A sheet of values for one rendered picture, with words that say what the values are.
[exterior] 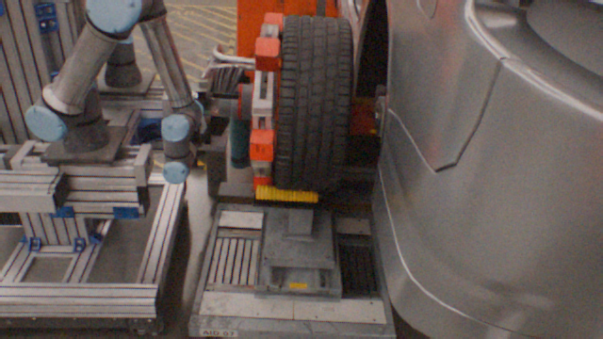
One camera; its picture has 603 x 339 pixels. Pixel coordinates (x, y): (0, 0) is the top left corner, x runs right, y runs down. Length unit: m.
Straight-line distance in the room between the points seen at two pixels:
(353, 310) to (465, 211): 1.28
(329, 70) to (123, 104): 0.95
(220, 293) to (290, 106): 0.94
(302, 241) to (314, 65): 0.88
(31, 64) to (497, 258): 1.50
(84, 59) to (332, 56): 0.73
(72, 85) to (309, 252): 1.18
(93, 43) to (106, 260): 1.07
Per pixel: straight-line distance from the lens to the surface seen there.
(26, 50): 1.79
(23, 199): 1.70
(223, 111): 1.82
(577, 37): 0.89
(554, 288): 0.93
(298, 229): 2.13
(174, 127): 1.37
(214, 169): 2.65
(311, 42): 1.61
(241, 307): 2.06
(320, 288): 2.03
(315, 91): 1.52
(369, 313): 2.10
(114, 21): 1.26
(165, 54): 1.43
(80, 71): 1.38
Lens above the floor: 1.66
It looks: 34 degrees down
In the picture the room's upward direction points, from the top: 5 degrees clockwise
